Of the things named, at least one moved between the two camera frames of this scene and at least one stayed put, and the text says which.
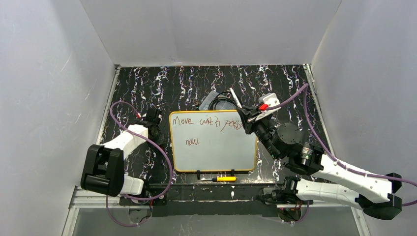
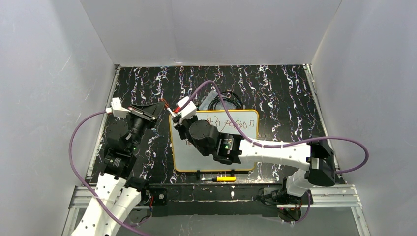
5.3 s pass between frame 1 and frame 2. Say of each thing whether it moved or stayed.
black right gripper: moved
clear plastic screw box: stayed
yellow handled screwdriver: stayed
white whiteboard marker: moved
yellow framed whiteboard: stayed
